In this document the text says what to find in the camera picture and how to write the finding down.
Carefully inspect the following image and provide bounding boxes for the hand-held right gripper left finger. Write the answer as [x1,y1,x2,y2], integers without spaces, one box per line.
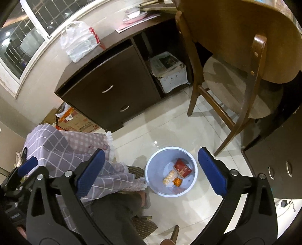
[25,149,116,245]

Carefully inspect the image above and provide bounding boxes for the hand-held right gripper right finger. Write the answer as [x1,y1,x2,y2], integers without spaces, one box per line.
[186,147,278,245]

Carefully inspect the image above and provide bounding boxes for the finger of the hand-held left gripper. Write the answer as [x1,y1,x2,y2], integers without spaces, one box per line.
[9,156,39,186]

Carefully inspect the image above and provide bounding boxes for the light blue plastic bin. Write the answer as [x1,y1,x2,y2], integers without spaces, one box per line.
[145,146,198,197]

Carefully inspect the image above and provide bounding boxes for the red snack packet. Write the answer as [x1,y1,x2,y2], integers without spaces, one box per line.
[174,158,192,178]

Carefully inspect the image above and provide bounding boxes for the purple plaid cloth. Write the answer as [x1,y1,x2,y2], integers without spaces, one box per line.
[24,124,148,203]

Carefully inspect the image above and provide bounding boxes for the yellow snack packet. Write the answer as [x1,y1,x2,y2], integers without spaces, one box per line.
[163,170,177,188]

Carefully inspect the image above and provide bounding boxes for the person's leg in grey trousers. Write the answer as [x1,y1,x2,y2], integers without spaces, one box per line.
[90,191,145,245]

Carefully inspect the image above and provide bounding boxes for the printed cardboard box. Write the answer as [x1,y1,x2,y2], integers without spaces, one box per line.
[55,107,101,135]

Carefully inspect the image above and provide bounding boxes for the woven seat chair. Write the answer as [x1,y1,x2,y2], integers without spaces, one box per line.
[127,165,180,243]

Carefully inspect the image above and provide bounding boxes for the wooden chair with cushion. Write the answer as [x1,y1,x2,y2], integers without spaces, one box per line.
[175,11,284,157]

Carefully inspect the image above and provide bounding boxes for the dark brown drawer cabinet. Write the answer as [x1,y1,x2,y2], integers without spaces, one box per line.
[54,14,197,133]

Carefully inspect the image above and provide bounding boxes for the white plastic crate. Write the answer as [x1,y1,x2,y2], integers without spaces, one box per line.
[149,52,190,94]

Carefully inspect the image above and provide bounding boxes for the folded newspapers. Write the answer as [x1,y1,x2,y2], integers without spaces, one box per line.
[150,52,183,76]

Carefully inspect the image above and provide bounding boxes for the window with metal grille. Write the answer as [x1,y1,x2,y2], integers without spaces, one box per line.
[0,0,114,99]

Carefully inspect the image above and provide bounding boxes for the white plastic bag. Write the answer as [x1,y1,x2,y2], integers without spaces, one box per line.
[60,21,102,63]

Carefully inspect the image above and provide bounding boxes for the round wooden table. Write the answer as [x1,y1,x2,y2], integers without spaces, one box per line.
[172,0,302,83]

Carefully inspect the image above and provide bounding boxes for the pink paper sheet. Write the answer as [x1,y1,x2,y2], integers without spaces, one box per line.
[115,13,162,33]

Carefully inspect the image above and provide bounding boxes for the white bowl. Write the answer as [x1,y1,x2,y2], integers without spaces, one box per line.
[125,7,147,20]

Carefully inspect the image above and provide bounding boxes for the dark cabinet with curved handles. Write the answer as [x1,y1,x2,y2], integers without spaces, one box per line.
[241,71,302,200]

